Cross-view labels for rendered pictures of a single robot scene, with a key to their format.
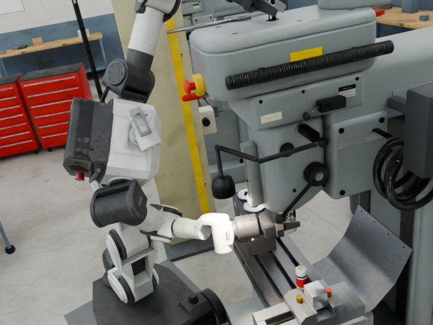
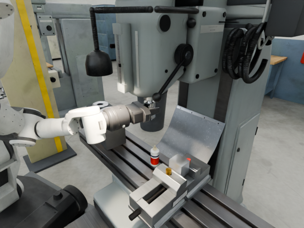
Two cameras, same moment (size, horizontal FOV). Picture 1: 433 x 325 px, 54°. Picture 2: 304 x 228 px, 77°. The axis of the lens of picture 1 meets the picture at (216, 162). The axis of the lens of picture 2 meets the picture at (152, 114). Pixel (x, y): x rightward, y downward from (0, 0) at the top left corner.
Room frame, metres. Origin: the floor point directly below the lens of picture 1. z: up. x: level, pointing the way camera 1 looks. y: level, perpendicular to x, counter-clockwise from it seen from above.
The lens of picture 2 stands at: (0.58, 0.14, 1.56)
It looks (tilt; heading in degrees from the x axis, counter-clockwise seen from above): 27 degrees down; 329
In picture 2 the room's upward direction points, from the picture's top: straight up
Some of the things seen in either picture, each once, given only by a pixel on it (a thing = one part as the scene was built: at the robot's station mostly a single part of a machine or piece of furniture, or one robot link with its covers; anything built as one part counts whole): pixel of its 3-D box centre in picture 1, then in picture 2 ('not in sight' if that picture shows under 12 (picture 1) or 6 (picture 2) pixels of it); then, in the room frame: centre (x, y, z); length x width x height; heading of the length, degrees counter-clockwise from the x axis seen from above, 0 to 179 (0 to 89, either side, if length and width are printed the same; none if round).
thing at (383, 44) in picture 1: (311, 64); not in sight; (1.04, -0.27, 1.79); 0.45 x 0.04 x 0.04; 102
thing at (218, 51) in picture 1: (279, 48); not in sight; (1.18, -0.22, 1.81); 0.47 x 0.26 x 0.16; 102
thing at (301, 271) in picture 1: (301, 275); (154, 154); (1.18, -0.24, 0.99); 0.04 x 0.04 x 0.11
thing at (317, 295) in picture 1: (315, 295); (178, 166); (1.01, -0.25, 1.05); 0.06 x 0.05 x 0.06; 13
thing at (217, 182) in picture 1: (222, 184); (98, 61); (1.11, -0.01, 1.46); 0.07 x 0.07 x 0.06
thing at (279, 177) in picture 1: (285, 158); (150, 48); (1.18, -0.21, 1.47); 0.21 x 0.19 x 0.32; 12
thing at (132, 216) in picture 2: not in sight; (134, 214); (0.96, -0.03, 0.98); 0.04 x 0.02 x 0.02; 103
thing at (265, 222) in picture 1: (262, 226); (129, 115); (1.17, -0.12, 1.23); 0.13 x 0.12 x 0.10; 2
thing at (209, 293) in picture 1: (212, 308); (73, 199); (1.58, 0.14, 0.50); 0.20 x 0.05 x 0.20; 31
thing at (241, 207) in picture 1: (253, 219); (106, 123); (1.51, -0.12, 1.03); 0.22 x 0.12 x 0.20; 7
